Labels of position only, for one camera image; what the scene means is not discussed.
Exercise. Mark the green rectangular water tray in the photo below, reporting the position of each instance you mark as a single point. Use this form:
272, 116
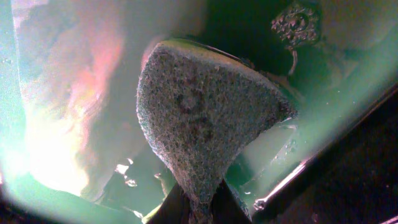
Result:
72, 148

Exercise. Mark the dark green sponge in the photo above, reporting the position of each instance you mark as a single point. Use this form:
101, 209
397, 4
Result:
198, 110

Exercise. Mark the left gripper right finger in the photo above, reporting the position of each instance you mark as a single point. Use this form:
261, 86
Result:
226, 209

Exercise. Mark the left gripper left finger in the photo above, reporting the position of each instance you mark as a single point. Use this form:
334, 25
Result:
174, 210

